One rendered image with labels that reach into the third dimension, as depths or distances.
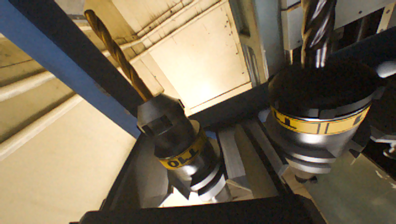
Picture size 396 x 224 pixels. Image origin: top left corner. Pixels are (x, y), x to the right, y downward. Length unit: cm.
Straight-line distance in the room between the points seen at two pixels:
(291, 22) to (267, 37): 10
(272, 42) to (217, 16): 44
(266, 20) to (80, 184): 89
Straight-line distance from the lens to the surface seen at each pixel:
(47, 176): 42
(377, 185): 61
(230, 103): 16
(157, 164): 18
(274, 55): 80
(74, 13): 74
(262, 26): 74
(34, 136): 43
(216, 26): 103
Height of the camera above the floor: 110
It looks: 34 degrees up
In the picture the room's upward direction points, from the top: 146 degrees clockwise
